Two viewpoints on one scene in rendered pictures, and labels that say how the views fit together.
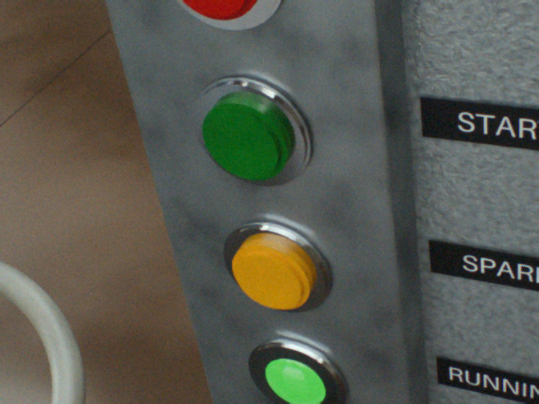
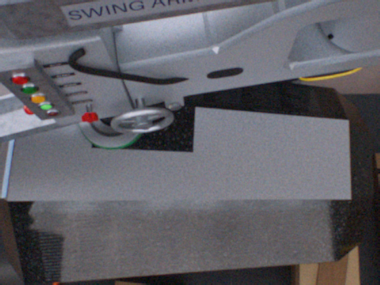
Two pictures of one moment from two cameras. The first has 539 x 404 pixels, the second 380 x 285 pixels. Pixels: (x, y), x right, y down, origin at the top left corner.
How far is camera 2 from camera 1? 0.80 m
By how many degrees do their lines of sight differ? 40
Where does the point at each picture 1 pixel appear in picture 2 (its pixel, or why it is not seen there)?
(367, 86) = (45, 81)
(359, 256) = (50, 93)
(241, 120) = (29, 90)
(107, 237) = not seen: outside the picture
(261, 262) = (36, 99)
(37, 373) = not seen: outside the picture
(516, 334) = (74, 89)
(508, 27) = (59, 68)
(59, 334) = not seen: outside the picture
